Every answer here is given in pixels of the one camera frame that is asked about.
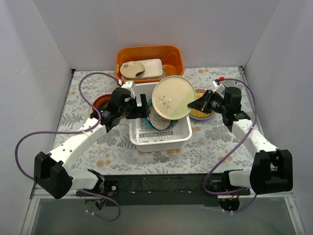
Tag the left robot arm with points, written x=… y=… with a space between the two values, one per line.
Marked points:
x=52 y=171

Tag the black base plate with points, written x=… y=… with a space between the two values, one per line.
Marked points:
x=156 y=189

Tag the blue plate under cream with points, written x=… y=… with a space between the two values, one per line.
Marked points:
x=201 y=116

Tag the aluminium rail frame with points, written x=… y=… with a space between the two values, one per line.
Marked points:
x=269 y=214

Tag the cream plate with sprig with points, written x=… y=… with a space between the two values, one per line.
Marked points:
x=171 y=96

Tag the white plastic bin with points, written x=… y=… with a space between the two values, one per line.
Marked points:
x=147 y=140

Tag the cream round floral dish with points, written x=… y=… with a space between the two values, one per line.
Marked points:
x=132 y=70

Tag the grey ceramic cup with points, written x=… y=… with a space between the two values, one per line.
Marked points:
x=227 y=84

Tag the teal embossed plate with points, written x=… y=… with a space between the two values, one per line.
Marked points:
x=148 y=124

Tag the cream rectangular tray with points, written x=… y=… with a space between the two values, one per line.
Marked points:
x=153 y=69

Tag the speckled beige plate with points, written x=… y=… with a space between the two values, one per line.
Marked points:
x=157 y=121

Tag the woven bamboo plate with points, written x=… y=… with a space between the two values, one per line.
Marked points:
x=198 y=95

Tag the orange plastic bin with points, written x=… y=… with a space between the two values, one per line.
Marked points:
x=170 y=56

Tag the light blue plate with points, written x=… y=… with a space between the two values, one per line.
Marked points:
x=91 y=112

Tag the floral table mat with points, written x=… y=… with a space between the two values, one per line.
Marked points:
x=211 y=146

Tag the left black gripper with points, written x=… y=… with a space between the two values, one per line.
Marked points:
x=134 y=107

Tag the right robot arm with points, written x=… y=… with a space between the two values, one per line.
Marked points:
x=271 y=170

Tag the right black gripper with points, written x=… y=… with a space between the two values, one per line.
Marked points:
x=207 y=102

